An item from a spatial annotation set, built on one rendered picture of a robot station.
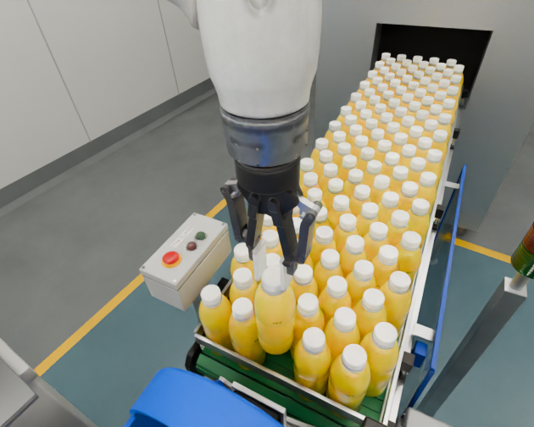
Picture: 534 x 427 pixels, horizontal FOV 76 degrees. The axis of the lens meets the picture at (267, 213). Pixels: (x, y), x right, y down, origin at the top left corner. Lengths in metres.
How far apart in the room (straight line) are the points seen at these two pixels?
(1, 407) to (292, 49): 0.77
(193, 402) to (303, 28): 0.41
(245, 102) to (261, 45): 0.05
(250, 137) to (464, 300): 1.98
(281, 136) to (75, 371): 1.88
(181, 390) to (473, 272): 2.07
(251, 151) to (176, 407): 0.31
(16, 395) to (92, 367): 1.22
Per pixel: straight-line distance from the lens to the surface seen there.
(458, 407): 1.90
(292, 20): 0.29
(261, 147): 0.34
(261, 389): 0.82
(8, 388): 0.87
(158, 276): 0.76
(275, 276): 0.54
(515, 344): 2.18
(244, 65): 0.30
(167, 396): 0.49
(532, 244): 0.71
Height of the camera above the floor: 1.66
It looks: 42 degrees down
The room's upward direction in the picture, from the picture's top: 4 degrees counter-clockwise
